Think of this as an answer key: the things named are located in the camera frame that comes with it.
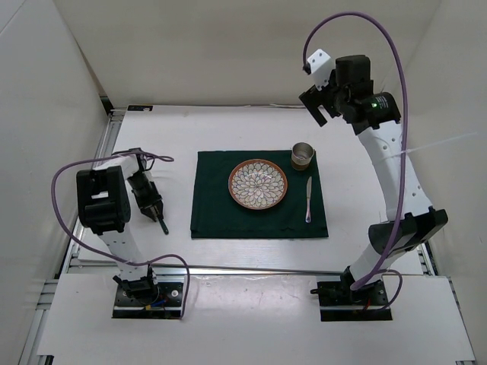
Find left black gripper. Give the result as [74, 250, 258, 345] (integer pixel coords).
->
[126, 172, 163, 219]

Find dark green cloth napkin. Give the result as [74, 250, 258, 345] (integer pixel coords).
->
[190, 150, 329, 239]

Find metal cup with cork base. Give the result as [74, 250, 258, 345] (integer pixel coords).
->
[291, 142, 315, 170]

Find silver table knife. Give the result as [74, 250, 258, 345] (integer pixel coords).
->
[305, 176, 312, 224]

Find floral patterned ceramic plate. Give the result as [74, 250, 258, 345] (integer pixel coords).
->
[228, 159, 288, 210]

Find gold fork with green handle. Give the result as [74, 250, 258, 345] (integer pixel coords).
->
[159, 218, 169, 235]

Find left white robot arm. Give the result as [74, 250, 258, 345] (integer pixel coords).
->
[76, 148, 169, 304]

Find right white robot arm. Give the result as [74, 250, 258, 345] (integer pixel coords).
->
[299, 49, 448, 304]

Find dark label sticker left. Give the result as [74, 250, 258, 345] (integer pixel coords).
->
[127, 105, 153, 113]

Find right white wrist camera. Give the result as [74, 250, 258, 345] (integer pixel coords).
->
[307, 49, 335, 90]

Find metal rail bar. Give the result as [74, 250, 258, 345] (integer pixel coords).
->
[151, 264, 347, 275]

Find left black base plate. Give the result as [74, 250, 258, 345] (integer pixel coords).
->
[112, 275, 186, 319]

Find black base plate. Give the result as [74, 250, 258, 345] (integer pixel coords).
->
[310, 280, 393, 322]
[112, 275, 186, 319]

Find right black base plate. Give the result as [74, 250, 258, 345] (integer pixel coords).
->
[310, 280, 393, 322]

